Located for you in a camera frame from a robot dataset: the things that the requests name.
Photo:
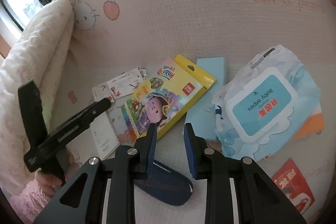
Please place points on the light blue box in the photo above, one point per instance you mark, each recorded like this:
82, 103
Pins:
210, 69

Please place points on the orange tissue pack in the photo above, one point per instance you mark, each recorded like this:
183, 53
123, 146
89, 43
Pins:
312, 121

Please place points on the yellow cartoon crayon box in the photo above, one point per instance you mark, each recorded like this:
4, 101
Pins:
170, 87

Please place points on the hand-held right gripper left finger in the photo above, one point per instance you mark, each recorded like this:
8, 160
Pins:
151, 151

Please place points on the baby wipes pack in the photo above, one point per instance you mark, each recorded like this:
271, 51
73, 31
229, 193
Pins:
262, 103

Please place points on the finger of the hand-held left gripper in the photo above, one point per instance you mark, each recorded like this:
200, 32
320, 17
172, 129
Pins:
78, 119

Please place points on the navy fabric pouch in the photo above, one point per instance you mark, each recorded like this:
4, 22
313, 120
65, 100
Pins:
168, 187

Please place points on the red booklet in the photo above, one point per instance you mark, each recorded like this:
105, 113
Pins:
291, 182

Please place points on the person's left hand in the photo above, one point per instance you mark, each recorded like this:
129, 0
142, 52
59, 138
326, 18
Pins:
51, 179

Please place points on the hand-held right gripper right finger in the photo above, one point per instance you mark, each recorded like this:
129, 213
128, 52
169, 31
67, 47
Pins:
190, 154

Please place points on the white fluffy blanket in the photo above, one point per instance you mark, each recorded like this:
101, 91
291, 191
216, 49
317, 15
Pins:
26, 56

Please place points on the floral sticker sheet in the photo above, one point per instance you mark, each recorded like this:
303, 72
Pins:
101, 90

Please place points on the white booklet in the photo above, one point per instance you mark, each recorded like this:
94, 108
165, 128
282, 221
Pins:
105, 140

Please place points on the white printed card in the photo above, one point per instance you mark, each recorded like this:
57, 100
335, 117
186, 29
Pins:
123, 82

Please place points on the person's left forearm pink sleeve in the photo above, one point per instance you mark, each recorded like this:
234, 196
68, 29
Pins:
29, 200

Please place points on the colourful picture sheet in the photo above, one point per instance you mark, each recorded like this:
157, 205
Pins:
120, 124

